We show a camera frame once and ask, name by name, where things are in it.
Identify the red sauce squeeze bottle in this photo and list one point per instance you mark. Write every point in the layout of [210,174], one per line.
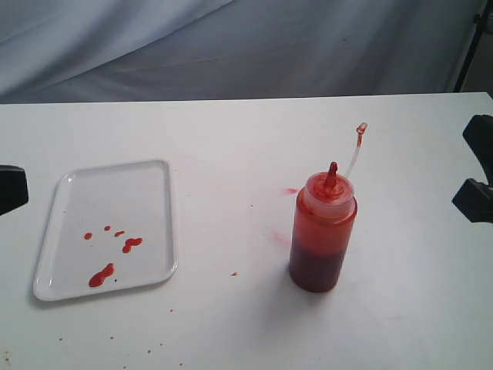
[324,216]

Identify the red sauce puddle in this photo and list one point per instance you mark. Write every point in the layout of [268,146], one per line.
[106,257]

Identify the black tripod stand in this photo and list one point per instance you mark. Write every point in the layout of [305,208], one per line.
[480,21]

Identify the grey backdrop cloth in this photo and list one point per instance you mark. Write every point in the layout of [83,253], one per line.
[108,51]

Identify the white rectangular plastic tray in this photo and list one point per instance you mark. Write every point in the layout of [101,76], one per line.
[136,197]

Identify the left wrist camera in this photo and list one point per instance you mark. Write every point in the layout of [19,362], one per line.
[14,192]

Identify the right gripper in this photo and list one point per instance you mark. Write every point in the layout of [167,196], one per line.
[474,199]

